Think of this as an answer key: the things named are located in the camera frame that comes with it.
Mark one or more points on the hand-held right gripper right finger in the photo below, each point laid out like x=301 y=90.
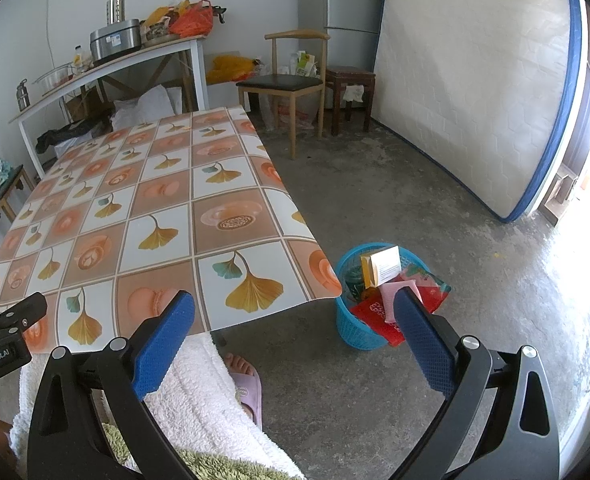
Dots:
x=425 y=345

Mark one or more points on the white foam box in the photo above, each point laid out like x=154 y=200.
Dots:
x=220 y=92

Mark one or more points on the clear bag under chair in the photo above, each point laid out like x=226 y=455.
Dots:
x=295 y=115

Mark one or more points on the clear plastic container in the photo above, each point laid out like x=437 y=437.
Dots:
x=55 y=77

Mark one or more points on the yellow medicine box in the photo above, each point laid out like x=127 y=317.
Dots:
x=387 y=265

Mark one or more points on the black cloth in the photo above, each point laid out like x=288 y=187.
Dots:
x=70 y=132

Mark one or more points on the metal tray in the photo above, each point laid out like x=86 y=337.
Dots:
x=160 y=40

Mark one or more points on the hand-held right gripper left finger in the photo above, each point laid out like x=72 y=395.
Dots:
x=162 y=345

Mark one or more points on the white rag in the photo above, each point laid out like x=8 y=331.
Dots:
x=354 y=94

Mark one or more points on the orange plastic bag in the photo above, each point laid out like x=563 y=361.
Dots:
x=190 y=22

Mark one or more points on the steel rice cooker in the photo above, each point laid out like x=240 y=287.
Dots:
x=115 y=40

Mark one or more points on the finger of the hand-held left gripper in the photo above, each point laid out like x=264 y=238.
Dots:
x=27 y=312

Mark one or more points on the blue plastic basket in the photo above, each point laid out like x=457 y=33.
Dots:
x=355 y=332

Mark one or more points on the grey refrigerator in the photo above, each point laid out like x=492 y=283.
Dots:
x=340 y=0

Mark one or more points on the wooden chair with cushion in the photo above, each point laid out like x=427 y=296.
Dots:
x=10 y=185

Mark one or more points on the white mattress with blue edge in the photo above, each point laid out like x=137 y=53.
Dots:
x=475 y=75

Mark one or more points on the table with patterned cloth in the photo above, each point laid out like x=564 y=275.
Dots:
x=165 y=195

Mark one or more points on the dark wooden stool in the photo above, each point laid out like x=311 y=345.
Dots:
x=350 y=72

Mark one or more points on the white side table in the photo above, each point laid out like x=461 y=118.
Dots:
x=150 y=50

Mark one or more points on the pink slipper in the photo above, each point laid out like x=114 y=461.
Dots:
x=250 y=390

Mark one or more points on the wooden chair with black seat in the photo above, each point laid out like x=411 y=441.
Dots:
x=280 y=80

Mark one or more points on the cardboard box at doorway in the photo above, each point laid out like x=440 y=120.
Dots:
x=562 y=195

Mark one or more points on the white green shopping bag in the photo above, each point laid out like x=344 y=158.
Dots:
x=305 y=65

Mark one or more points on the red snack packet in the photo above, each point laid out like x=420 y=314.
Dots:
x=370 y=312

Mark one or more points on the brown cardboard box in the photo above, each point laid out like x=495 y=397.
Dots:
x=82 y=105

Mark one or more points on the small yellow liquid bottle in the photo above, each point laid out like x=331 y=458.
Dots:
x=79 y=57

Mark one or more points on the person's foot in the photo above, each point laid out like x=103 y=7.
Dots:
x=237 y=365

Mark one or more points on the pink tissue packet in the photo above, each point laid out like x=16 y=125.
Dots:
x=387 y=300

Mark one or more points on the green fluffy cloth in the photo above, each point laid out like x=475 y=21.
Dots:
x=225 y=467

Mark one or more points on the white sack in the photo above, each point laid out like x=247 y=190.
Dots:
x=150 y=105

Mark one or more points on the green plastic bottle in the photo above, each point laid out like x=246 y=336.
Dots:
x=356 y=280

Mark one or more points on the yellow mesh bag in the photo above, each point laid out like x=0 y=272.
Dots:
x=230 y=67

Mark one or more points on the steel cylinder cup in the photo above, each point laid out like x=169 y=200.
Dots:
x=116 y=10

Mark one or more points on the yellow plastic bag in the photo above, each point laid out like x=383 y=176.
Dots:
x=155 y=15

